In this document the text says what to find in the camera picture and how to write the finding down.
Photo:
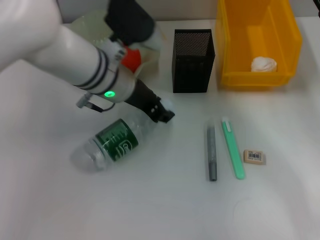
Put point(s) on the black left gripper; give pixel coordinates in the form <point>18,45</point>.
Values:
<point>142,96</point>

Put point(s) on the clear green-label water bottle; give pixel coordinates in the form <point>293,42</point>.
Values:
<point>112,147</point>

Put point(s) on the red-orange toy orange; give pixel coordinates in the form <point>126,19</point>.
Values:
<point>131,60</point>

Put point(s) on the white paper ball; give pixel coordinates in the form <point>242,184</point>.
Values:
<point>263,64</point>

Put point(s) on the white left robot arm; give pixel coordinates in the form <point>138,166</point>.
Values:
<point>57,47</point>

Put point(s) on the black mesh pen holder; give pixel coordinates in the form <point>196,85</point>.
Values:
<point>192,67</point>

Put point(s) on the grey glitter pen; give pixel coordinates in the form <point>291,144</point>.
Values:
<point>212,155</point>

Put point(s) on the beige eraser with barcode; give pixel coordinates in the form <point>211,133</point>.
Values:
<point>254,157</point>

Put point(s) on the pale green glass fruit plate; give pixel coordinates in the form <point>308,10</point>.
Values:
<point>83,25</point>

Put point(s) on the yellow plastic bin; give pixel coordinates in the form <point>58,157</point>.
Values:
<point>240,50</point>

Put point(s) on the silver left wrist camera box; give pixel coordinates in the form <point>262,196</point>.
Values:
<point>130,20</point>

